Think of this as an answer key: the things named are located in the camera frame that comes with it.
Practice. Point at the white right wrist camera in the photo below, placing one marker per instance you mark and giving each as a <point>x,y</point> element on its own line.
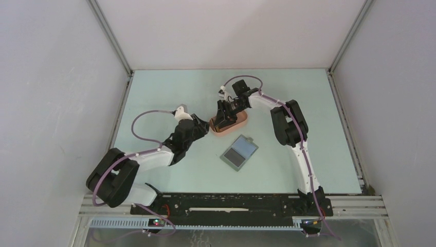
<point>224,95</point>

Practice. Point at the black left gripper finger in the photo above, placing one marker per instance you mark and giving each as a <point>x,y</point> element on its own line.
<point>201,124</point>
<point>200,133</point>

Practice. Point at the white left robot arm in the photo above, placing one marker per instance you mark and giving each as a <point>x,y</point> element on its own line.
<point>114,180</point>

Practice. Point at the aluminium frame rail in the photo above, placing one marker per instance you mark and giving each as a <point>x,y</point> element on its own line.
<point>357,221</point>

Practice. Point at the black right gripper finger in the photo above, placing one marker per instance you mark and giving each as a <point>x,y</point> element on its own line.
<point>220,115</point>
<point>228,121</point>

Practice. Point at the pink oval tray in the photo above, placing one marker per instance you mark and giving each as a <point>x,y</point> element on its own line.
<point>242,119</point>

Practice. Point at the controller board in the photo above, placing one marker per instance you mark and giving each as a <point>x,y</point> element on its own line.
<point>310,223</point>
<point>157,223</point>

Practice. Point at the left controller board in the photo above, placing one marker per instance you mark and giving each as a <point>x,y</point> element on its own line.
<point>157,223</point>

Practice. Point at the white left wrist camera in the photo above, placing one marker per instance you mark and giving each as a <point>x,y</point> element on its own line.
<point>181,113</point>

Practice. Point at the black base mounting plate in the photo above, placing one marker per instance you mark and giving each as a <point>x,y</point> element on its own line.
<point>237,209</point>

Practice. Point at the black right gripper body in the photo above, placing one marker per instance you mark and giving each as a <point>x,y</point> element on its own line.
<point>234,107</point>

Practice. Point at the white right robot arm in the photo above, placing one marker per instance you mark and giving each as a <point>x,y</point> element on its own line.
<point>289,125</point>

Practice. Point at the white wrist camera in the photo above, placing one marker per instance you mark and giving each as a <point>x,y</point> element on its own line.
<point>224,95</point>
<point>181,113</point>

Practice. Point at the right controller board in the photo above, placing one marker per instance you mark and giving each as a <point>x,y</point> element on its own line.
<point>310,223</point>

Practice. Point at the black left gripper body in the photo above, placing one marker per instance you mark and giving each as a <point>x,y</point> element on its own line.
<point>189,141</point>

